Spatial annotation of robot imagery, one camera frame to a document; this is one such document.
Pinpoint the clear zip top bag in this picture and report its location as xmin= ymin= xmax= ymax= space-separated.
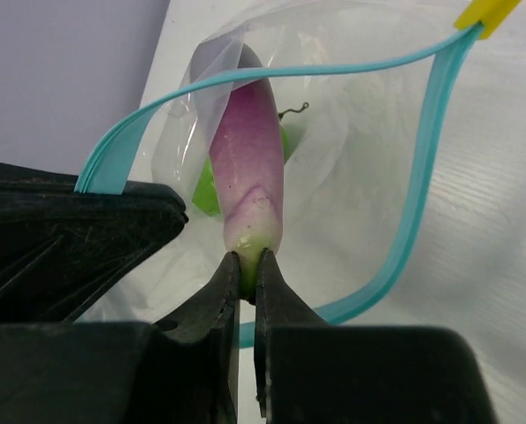
xmin=75 ymin=1 xmax=483 ymax=323

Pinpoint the fake green pepper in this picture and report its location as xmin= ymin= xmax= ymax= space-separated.
xmin=192 ymin=125 xmax=294 ymax=216

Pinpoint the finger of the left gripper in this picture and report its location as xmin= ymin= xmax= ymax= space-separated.
xmin=0 ymin=207 xmax=187 ymax=323
xmin=0 ymin=163 xmax=187 ymax=232

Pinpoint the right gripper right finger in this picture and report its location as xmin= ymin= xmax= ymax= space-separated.
xmin=254 ymin=250 xmax=497 ymax=423

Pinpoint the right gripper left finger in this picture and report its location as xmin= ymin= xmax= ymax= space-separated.
xmin=0 ymin=253 xmax=240 ymax=423

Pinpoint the yellow zip slider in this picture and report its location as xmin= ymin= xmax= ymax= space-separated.
xmin=454 ymin=0 xmax=521 ymax=40

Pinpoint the fake purple eggplant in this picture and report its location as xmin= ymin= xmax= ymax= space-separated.
xmin=190 ymin=42 xmax=286 ymax=299

